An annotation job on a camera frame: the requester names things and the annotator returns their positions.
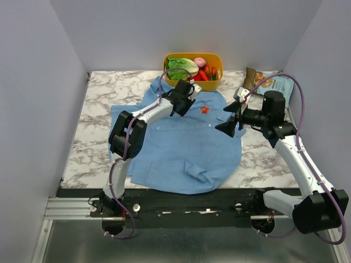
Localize yellow plastic basket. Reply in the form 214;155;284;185
163;53;223;92

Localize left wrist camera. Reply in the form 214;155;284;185
188;83;202;101

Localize red pepper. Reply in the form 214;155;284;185
193;70;211;82

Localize red leaf brooch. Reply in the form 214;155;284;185
201;105;210;114

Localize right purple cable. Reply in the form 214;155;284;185
244;71;347;245

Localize red onion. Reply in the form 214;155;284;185
193;57;207;69

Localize orange carrots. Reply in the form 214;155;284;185
203;64;217;81

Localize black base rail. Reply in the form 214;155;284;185
56;188;299;230

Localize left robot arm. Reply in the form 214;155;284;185
99;80;202;216

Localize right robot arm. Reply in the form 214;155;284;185
216;88;349;234

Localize purple cable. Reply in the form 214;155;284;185
103;67;195;239
244;71;347;245

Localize blue shirt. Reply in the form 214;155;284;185
127;91;245;195

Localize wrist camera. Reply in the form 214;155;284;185
188;83;202;101
233;87;250;103

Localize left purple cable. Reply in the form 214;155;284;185
103;67;195;239

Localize green lettuce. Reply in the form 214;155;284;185
165;57;199;81

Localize blue chip bag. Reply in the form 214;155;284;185
242;67;295;108

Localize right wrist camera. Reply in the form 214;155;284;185
233;87;250;103

